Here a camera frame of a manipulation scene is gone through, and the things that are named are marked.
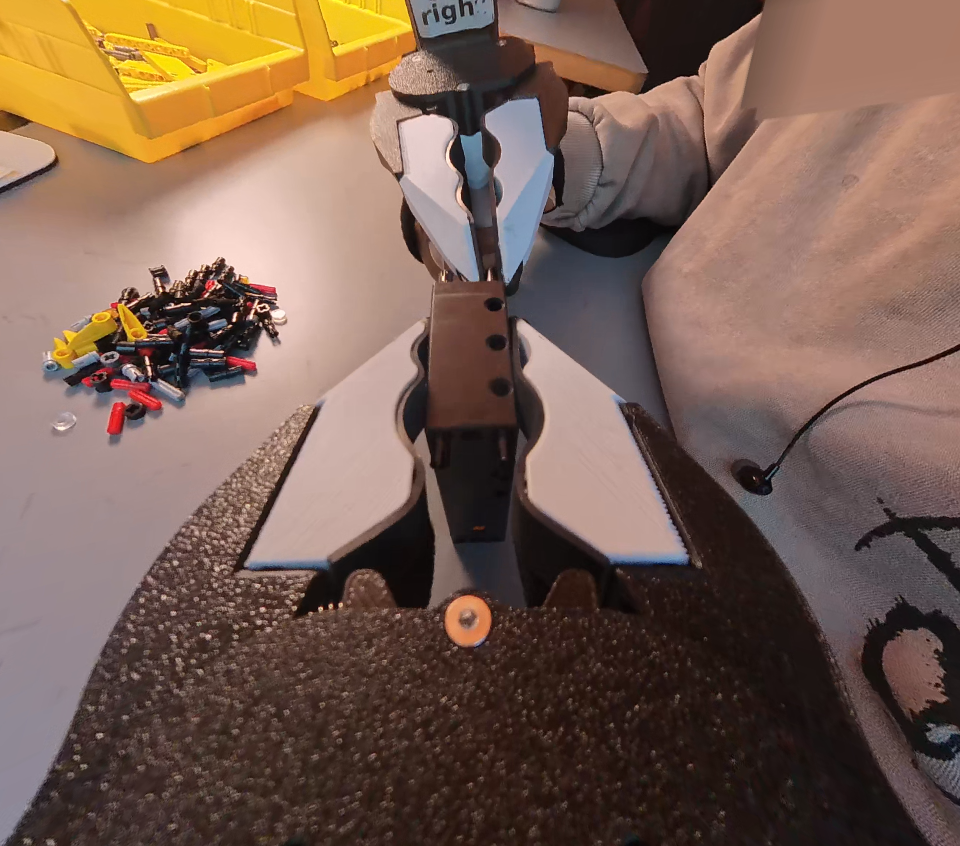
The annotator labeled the black earphone with cable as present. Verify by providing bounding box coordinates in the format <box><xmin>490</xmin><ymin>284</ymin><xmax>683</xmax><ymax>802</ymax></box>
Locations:
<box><xmin>731</xmin><ymin>342</ymin><xmax>960</xmax><ymax>496</ymax></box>

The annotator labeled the pile of small building pieces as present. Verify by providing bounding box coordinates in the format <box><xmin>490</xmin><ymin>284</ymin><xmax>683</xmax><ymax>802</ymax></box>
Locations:
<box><xmin>41</xmin><ymin>255</ymin><xmax>282</xmax><ymax>436</ymax></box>

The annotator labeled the black perforated building block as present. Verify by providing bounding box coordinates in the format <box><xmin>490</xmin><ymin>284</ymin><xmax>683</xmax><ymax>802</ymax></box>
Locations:
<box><xmin>426</xmin><ymin>282</ymin><xmax>519</xmax><ymax>546</ymax></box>

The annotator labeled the person's right forearm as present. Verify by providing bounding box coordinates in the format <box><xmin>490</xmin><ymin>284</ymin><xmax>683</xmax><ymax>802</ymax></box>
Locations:
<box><xmin>556</xmin><ymin>13</ymin><xmax>768</xmax><ymax>234</ymax></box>

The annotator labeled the person's beige hoodie torso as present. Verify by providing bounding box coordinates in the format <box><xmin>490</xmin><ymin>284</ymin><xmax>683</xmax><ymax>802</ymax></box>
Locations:
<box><xmin>641</xmin><ymin>96</ymin><xmax>960</xmax><ymax>846</ymax></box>

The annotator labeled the heap of yellow grey pieces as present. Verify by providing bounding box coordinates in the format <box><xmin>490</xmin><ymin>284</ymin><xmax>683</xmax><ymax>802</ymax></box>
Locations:
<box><xmin>86</xmin><ymin>23</ymin><xmax>230</xmax><ymax>93</ymax></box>

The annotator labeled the white background table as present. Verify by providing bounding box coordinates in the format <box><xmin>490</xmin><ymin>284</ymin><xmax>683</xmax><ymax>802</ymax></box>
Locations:
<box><xmin>495</xmin><ymin>0</ymin><xmax>650</xmax><ymax>96</ymax></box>

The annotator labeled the black chair armrest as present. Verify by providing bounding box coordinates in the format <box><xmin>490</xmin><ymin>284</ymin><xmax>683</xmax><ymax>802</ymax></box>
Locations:
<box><xmin>540</xmin><ymin>219</ymin><xmax>678</xmax><ymax>260</ymax></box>

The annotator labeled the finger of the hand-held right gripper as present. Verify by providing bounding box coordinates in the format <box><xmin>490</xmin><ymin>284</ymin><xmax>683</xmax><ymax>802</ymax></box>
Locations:
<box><xmin>397</xmin><ymin>114</ymin><xmax>483</xmax><ymax>283</ymax></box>
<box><xmin>483</xmin><ymin>99</ymin><xmax>558</xmax><ymax>298</ymax></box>

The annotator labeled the grey desk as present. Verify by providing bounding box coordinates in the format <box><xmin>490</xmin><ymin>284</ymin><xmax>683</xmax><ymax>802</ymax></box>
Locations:
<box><xmin>0</xmin><ymin>58</ymin><xmax>676</xmax><ymax>817</ymax></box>

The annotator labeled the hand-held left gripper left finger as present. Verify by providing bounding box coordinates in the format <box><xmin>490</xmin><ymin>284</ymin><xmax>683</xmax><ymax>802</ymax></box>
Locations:
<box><xmin>244</xmin><ymin>322</ymin><xmax>436</xmax><ymax>613</ymax></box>

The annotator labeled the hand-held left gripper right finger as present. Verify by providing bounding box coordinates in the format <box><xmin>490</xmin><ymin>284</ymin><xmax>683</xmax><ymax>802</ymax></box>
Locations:
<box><xmin>513</xmin><ymin>317</ymin><xmax>693</xmax><ymax>613</ymax></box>

